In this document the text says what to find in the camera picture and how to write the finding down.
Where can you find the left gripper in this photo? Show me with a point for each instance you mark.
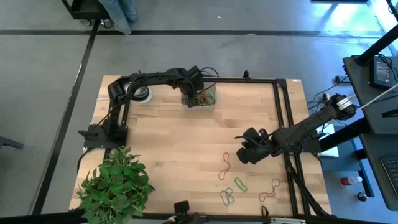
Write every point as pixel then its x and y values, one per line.
pixel 194 79

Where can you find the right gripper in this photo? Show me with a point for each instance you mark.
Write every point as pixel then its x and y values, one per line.
pixel 259 143

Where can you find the yellow rubber band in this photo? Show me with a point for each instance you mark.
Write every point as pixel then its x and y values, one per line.
pixel 203 100

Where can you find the green rubber band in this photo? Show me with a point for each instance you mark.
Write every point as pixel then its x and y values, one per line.
pixel 212 101
pixel 235 179

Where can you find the red rubber band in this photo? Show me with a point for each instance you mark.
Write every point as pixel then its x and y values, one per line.
pixel 260 197
pixel 227 164

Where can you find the blue rubber band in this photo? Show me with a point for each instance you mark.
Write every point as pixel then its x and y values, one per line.
pixel 233 194
pixel 221 196

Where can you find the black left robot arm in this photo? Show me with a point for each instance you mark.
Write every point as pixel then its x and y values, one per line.
pixel 155 77

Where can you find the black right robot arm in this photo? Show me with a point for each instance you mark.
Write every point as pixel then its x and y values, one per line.
pixel 311 124

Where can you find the white plastic bin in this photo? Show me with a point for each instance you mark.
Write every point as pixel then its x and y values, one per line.
pixel 211 88

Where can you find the white cylindrical lamp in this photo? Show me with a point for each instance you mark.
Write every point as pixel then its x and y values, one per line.
pixel 148 99

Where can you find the white label strip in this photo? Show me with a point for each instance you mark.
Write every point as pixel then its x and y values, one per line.
pixel 287 220

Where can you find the white paper sheet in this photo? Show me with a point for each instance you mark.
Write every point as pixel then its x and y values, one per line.
pixel 331 149

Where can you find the black box device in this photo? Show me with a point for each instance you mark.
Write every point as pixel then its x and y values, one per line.
pixel 182 208

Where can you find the black desk beam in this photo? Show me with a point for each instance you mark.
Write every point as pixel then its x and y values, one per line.
pixel 376 46
pixel 345 135

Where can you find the red label plastic bottle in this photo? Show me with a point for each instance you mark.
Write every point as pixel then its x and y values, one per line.
pixel 346 181

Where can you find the person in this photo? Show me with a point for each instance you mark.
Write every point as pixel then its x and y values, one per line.
pixel 118 15

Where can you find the green leafy plant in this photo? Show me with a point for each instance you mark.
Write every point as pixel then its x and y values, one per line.
pixel 115 186

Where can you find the black power plug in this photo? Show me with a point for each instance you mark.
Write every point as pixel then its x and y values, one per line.
pixel 338 79

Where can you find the black round cap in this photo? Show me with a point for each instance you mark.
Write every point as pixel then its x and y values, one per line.
pixel 362 196

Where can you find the black wheeled cart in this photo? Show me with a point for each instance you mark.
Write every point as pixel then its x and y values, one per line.
pixel 84 12

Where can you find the black desk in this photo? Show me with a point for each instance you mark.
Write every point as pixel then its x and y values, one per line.
pixel 382 124

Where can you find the black keyboard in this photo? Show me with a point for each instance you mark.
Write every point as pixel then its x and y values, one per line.
pixel 391 174

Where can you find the black power supply box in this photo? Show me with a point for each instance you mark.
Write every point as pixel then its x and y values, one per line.
pixel 381 73

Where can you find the grey chair leg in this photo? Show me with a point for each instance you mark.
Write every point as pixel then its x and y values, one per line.
pixel 9 142

